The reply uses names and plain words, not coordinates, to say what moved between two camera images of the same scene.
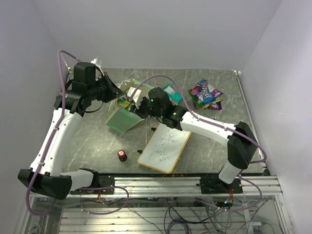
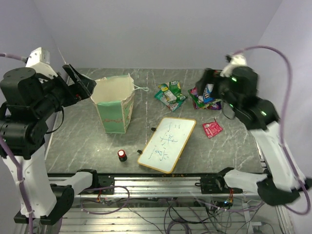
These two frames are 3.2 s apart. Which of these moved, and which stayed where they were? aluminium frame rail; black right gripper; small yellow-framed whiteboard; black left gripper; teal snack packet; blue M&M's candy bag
Moved: black left gripper; black right gripper; teal snack packet
Stayed: blue M&M's candy bag; small yellow-framed whiteboard; aluminium frame rail
